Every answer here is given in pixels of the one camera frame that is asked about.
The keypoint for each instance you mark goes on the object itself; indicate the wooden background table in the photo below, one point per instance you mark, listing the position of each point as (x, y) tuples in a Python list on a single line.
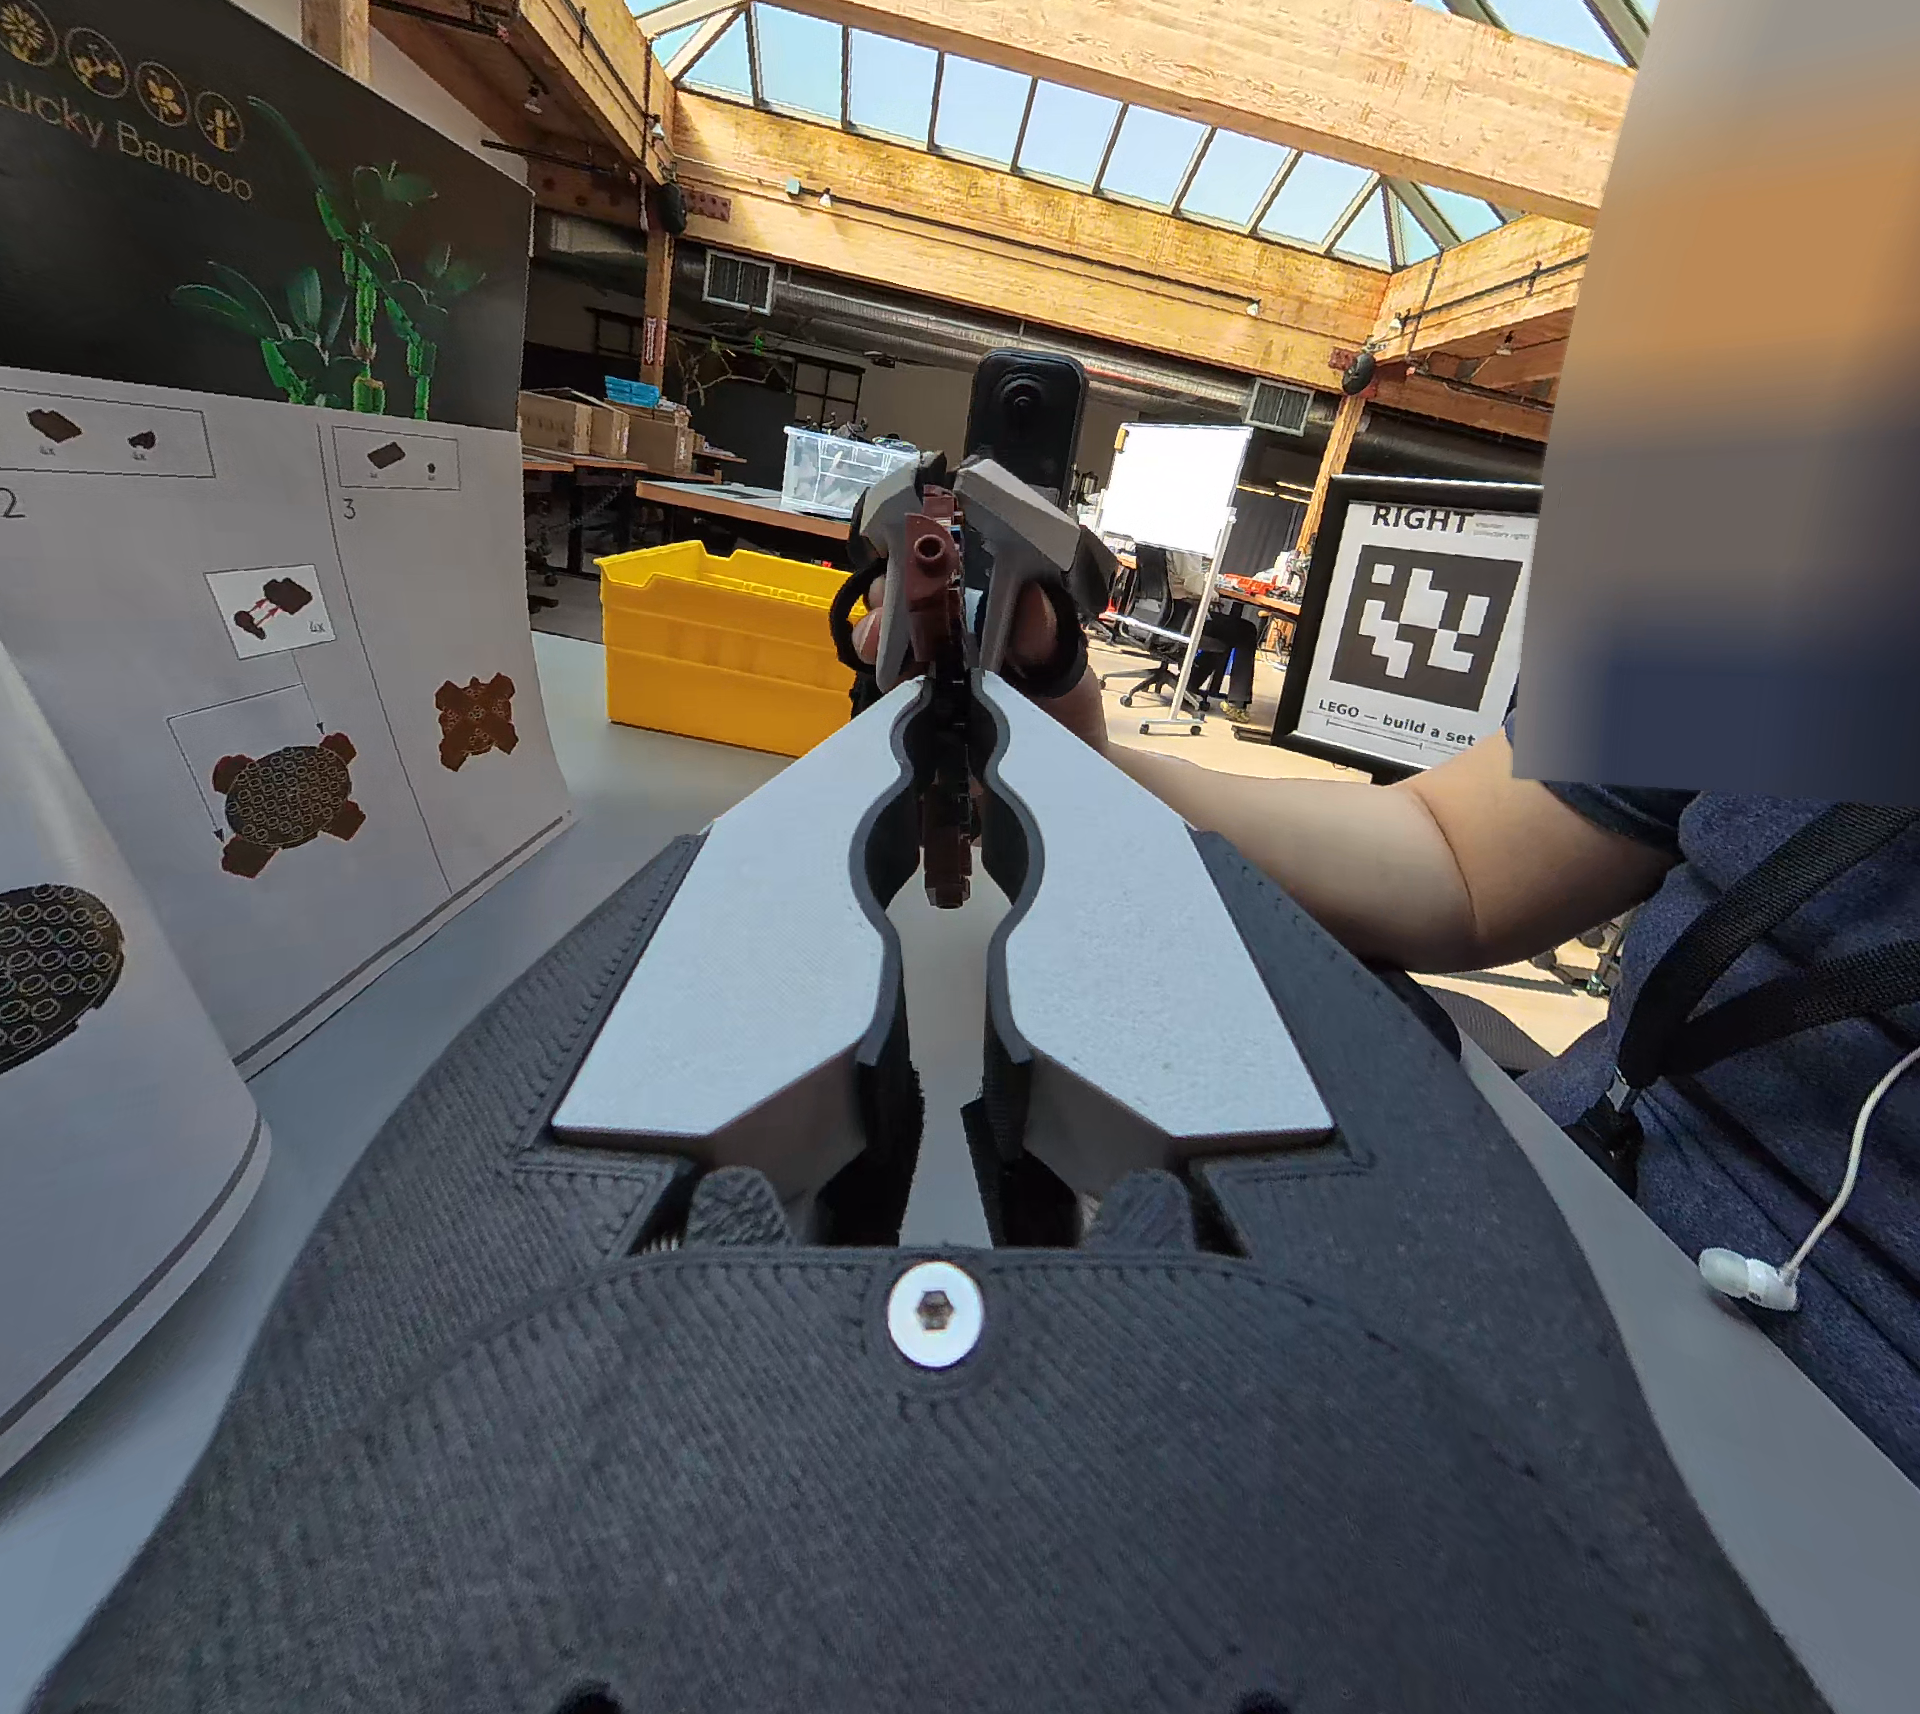
[(735, 503)]

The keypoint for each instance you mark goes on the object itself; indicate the person's right hand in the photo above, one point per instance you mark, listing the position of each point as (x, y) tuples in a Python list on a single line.
[(1035, 635)]

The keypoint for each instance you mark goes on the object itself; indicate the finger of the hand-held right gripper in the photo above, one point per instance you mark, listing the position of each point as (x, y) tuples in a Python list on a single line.
[(885, 544), (1029, 528)]

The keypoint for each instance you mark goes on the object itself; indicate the grey desk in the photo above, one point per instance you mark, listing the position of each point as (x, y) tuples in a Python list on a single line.
[(661, 828)]

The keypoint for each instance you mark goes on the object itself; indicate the clear plastic crate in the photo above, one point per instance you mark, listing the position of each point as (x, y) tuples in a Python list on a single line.
[(841, 468)]

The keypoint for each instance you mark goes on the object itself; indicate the black bamboo print set box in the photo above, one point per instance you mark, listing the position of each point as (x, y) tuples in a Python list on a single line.
[(150, 274)]

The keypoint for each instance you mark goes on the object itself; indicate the wall air vent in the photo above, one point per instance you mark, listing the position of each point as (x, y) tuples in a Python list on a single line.
[(741, 282), (1281, 407)]

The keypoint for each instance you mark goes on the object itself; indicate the whiteboard on stand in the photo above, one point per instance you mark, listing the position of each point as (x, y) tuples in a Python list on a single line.
[(1179, 485)]

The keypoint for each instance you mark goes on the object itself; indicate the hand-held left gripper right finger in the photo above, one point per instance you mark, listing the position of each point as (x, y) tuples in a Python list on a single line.
[(1170, 995)]

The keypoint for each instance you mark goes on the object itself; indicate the brown cardboard box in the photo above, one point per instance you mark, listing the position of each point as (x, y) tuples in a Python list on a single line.
[(570, 424)]

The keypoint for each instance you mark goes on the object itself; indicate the black framed marker sign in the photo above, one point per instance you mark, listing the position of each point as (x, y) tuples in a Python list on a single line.
[(1424, 627)]

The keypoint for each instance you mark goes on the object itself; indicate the round black brick plate model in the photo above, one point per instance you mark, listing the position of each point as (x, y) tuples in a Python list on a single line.
[(943, 845)]

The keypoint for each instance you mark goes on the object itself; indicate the yellow plastic bin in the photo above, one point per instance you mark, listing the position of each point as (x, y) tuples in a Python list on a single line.
[(704, 665)]

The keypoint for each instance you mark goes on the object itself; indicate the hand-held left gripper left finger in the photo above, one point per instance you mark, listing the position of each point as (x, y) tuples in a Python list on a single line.
[(720, 995)]

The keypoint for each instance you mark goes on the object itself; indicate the white building instruction booklet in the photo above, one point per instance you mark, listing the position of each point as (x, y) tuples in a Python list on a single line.
[(374, 635)]

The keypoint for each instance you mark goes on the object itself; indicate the person's blue shirt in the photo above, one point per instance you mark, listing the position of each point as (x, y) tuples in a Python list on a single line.
[(1800, 1218)]

